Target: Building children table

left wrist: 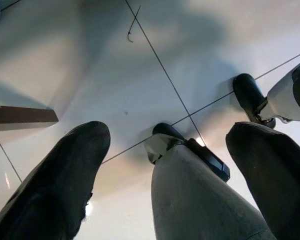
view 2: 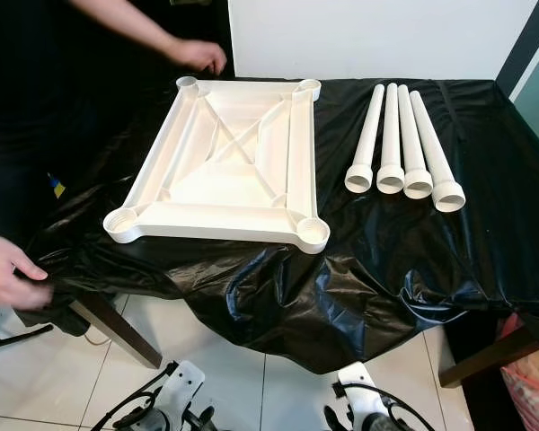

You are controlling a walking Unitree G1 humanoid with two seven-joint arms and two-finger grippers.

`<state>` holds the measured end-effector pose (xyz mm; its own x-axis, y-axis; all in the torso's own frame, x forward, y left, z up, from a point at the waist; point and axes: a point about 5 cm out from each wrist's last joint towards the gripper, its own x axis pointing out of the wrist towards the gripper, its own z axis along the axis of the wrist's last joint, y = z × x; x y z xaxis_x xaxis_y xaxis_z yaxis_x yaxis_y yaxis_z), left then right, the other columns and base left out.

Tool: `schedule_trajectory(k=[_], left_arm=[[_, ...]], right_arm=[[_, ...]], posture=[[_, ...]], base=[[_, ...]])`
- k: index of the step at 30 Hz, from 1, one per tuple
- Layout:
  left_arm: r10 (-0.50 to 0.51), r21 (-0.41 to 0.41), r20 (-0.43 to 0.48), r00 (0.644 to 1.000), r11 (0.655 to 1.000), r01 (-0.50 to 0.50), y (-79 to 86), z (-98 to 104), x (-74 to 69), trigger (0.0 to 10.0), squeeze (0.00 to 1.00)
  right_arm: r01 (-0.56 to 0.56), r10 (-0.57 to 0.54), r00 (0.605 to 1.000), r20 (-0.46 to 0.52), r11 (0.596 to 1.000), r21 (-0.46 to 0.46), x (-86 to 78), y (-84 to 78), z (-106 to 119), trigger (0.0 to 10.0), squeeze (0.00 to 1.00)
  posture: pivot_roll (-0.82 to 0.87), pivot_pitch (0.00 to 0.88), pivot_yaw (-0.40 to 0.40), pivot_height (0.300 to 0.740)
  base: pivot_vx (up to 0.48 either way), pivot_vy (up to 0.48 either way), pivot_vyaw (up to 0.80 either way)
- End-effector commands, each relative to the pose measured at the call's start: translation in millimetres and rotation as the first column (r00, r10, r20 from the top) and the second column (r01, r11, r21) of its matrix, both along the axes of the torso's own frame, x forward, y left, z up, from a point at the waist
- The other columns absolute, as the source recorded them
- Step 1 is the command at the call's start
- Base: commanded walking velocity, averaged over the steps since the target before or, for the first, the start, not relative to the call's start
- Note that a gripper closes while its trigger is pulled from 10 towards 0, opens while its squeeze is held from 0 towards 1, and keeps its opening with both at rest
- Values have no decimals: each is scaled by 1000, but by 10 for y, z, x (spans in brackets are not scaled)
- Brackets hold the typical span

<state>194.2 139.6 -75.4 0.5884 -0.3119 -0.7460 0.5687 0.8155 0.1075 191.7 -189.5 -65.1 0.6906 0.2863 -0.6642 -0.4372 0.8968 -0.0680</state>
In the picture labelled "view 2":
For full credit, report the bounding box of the black plastic table cover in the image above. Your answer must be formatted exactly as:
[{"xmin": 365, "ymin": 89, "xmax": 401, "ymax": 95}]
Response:
[{"xmin": 25, "ymin": 77, "xmax": 539, "ymax": 375}]

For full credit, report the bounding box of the white plastic table top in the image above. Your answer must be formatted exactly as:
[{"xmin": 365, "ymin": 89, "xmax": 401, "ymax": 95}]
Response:
[{"xmin": 103, "ymin": 75, "xmax": 331, "ymax": 255}]

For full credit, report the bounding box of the white plastic table leg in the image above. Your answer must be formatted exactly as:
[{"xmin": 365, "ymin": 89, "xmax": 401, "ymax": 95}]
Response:
[
  {"xmin": 376, "ymin": 83, "xmax": 407, "ymax": 196},
  {"xmin": 409, "ymin": 90, "xmax": 467, "ymax": 214},
  {"xmin": 344, "ymin": 84, "xmax": 385, "ymax": 195},
  {"xmin": 397, "ymin": 84, "xmax": 435, "ymax": 200}
]

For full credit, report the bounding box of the person's right hand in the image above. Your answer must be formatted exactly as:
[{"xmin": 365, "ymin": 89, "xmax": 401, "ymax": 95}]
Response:
[{"xmin": 0, "ymin": 233, "xmax": 53, "ymax": 311}]

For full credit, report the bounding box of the person's left hand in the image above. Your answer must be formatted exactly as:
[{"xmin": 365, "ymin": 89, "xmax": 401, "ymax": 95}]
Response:
[{"xmin": 166, "ymin": 38, "xmax": 227, "ymax": 76}]

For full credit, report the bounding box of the brown wooden table leg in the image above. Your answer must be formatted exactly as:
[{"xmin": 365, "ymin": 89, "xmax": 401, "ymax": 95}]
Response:
[{"xmin": 72, "ymin": 292, "xmax": 164, "ymax": 370}]

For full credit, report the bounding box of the black tripod leg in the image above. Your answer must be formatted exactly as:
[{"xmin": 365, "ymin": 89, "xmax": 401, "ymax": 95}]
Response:
[{"xmin": 0, "ymin": 321, "xmax": 55, "ymax": 353}]

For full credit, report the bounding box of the person's black clothed torso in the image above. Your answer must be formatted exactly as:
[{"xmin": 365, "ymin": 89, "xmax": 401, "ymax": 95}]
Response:
[{"xmin": 0, "ymin": 0, "xmax": 127, "ymax": 234}]

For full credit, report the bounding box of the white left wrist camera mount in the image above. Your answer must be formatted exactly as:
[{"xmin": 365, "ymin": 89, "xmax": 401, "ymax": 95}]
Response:
[{"xmin": 166, "ymin": 359, "xmax": 208, "ymax": 418}]

